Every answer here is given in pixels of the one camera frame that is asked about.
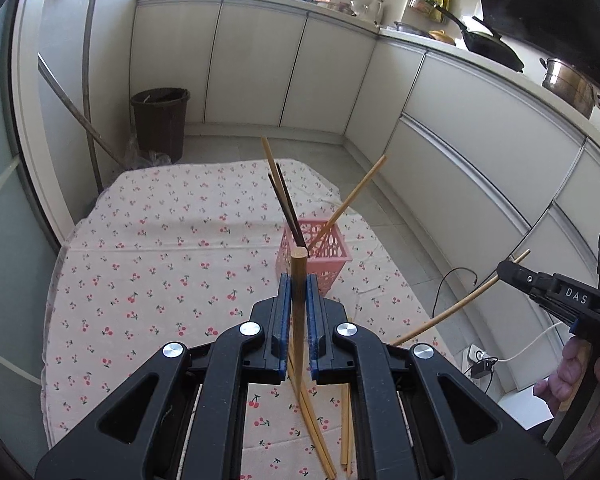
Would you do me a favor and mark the right hand pink glove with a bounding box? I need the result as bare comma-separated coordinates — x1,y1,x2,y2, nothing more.
532,337,600,478

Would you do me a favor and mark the pink perforated utensil basket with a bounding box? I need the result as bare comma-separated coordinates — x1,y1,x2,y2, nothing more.
275,218,353,297

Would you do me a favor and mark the dark chopstick in basket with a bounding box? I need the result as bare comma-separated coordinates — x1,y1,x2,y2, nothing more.
268,166,306,247

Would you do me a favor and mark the white power strip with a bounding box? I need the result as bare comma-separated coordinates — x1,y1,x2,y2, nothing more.
467,344,498,380

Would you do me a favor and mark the cherry print tablecloth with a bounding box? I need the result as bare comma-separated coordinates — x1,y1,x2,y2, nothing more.
43,159,430,479

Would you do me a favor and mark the dark brown trash bin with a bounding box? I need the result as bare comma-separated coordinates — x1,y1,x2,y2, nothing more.
130,88,190,162

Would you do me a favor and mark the steel stock pot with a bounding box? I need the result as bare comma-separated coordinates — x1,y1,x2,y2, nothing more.
539,58,600,119

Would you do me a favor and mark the black frying pan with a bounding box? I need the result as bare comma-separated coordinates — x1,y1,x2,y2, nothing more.
432,3,524,73

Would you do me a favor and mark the white electric kettle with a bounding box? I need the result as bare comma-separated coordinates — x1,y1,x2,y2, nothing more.
361,0,384,26

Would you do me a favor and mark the black power cable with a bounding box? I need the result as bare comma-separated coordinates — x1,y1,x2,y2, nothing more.
431,266,479,319

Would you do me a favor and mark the metal mop handle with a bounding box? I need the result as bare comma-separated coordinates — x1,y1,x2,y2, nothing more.
81,0,104,193

